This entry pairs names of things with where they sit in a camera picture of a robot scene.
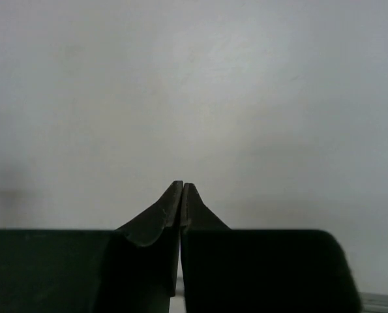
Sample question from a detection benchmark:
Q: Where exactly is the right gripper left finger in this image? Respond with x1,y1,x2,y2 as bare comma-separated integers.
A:
0,181,184,312

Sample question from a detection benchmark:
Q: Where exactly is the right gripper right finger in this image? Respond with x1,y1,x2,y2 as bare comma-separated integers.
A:
181,183,363,312

